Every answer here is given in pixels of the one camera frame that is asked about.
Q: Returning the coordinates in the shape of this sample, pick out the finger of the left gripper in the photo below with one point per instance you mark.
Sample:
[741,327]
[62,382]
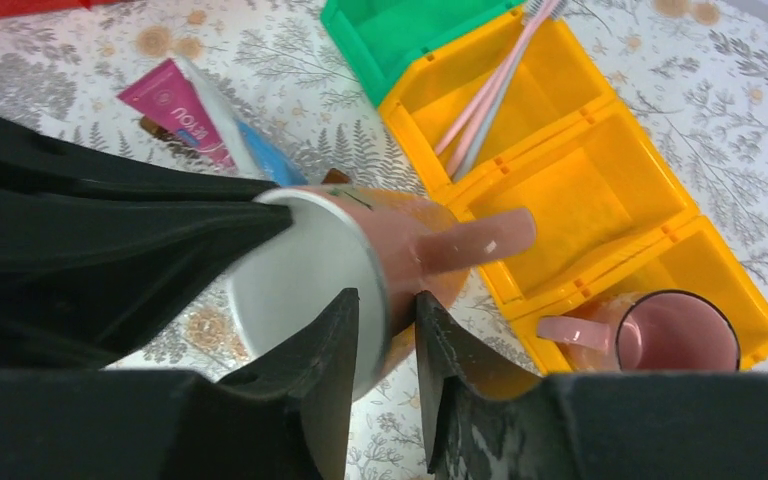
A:
[84,282]
[34,163]

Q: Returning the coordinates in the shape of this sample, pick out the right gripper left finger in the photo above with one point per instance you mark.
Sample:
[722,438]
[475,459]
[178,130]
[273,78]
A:
[283,416]

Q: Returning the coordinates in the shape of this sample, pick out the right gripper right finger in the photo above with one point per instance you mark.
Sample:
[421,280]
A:
[485,417]

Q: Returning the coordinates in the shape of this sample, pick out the pink toothpaste tube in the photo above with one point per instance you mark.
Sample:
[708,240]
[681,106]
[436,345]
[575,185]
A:
[165,96]

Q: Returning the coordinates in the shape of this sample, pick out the pink patterned cup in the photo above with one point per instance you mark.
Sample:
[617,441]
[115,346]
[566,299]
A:
[387,245]

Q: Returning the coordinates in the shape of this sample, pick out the white toothpaste tube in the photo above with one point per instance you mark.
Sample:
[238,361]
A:
[224,118]

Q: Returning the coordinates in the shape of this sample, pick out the blue toothpaste tube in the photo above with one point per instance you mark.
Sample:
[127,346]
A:
[272,161]

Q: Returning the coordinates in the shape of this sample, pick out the pink toothbrush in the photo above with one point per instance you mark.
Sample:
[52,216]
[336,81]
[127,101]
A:
[471,141]
[476,111]

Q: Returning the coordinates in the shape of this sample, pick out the red plastic bin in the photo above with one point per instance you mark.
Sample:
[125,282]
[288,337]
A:
[18,8]

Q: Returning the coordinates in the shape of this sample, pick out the pink glossy mug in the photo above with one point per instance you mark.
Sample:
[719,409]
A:
[657,330]

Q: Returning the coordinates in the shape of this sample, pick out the orange bin with cups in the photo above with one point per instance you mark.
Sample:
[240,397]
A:
[693,258]

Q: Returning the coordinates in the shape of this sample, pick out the orange bin with toothpastes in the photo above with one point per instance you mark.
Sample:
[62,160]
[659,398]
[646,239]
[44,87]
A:
[599,192]

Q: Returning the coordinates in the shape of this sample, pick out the orange bin with toothbrushes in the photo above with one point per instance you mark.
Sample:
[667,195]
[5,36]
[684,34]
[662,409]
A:
[554,87]

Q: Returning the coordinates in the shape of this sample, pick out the green plastic bin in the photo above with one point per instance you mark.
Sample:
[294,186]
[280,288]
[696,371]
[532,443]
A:
[379,39]

